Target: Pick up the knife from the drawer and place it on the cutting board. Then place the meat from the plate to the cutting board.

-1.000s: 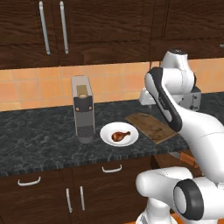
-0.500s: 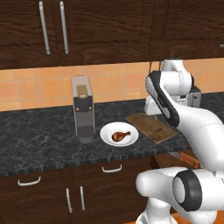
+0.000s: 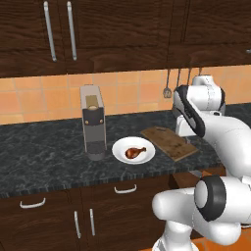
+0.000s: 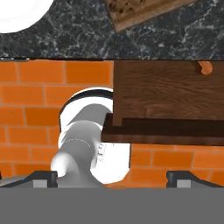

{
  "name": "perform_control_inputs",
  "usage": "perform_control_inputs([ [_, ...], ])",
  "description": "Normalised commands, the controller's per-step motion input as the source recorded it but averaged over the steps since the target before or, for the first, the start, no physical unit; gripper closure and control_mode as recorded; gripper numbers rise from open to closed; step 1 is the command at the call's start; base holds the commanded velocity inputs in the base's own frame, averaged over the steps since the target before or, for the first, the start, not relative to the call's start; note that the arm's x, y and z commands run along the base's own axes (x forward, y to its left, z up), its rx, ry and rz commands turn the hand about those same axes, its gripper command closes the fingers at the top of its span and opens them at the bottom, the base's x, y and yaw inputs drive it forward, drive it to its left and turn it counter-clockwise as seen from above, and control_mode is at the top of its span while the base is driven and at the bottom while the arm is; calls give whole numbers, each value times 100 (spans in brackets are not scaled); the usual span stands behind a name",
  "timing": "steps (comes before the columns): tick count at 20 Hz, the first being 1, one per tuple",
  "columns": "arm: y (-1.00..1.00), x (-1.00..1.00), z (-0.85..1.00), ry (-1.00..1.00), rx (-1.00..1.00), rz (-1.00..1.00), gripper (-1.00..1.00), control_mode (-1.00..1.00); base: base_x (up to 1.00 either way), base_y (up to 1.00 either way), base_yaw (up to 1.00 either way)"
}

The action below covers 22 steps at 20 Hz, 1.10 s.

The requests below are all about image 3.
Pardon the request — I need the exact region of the wooden cutting board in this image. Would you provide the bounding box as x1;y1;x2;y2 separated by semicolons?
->
140;125;200;163

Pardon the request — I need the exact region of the dark wood base cupboard door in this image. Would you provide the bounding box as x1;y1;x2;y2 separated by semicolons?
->
81;195;171;251
0;209;85;251

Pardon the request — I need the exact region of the short silver cupboard handle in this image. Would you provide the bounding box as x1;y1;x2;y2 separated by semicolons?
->
74;210;82;240
88;208;97;237

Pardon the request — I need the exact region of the grey coffee machine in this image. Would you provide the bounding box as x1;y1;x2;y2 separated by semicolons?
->
79;84;109;162

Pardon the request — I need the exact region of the open wooden drawer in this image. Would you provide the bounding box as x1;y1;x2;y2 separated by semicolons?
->
172;165;227;190

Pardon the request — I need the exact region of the brown chicken drumstick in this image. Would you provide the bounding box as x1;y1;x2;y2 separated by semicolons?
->
125;146;148;161

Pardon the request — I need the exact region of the white plate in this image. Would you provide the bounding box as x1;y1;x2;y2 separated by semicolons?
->
111;136;157;166

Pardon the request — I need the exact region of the dark wood wall cupboard door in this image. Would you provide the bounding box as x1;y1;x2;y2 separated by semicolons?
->
169;0;251;68
60;0;172;75
0;0;63;79

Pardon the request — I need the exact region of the grey knife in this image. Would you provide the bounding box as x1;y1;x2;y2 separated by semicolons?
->
188;169;204;178

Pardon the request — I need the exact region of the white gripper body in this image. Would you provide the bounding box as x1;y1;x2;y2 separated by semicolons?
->
175;115;198;138

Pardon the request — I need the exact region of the dark wood drawer front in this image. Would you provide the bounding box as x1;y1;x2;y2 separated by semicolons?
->
0;189;82;219
79;175;179;212

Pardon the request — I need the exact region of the long silver cupboard handle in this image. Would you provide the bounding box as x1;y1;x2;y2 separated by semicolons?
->
43;0;58;63
67;0;78;62

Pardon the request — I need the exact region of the hanging grey slotted spatula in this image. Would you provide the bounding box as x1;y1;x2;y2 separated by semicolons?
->
162;68;174;99

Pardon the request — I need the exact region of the curved silver drawer handle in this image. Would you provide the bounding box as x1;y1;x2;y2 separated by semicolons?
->
114;183;138;195
19;197;47;210

